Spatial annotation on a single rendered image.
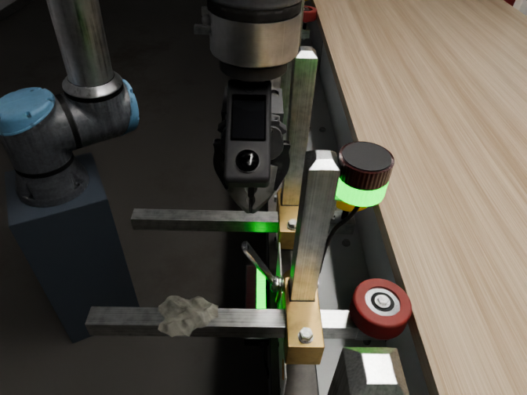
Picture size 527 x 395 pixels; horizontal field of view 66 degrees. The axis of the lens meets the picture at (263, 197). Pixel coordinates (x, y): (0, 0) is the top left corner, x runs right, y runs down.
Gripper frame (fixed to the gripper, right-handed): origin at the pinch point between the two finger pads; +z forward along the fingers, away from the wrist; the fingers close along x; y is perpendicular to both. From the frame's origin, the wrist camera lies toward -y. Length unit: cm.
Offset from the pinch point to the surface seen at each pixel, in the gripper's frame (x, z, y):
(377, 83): -32, 11, 60
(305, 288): -8.0, 10.8, -4.7
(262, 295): -2.6, 30.6, 7.6
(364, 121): -25.2, 10.8, 41.3
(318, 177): -7.3, -9.4, -4.8
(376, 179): -13.3, -10.3, -5.9
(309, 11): -19, 10, 115
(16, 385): 76, 101, 20
